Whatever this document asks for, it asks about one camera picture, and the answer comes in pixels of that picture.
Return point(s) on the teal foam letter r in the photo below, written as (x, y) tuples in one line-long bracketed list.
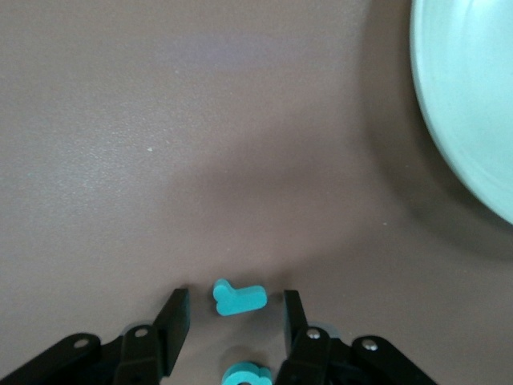
[(240, 301)]

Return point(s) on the light green plate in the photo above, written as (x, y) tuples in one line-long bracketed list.
[(469, 100)]

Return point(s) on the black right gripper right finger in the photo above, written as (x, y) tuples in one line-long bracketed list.
[(304, 353)]

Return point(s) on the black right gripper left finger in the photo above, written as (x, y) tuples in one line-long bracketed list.
[(172, 337)]

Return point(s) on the teal foam letter d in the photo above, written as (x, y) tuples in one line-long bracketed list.
[(257, 375)]

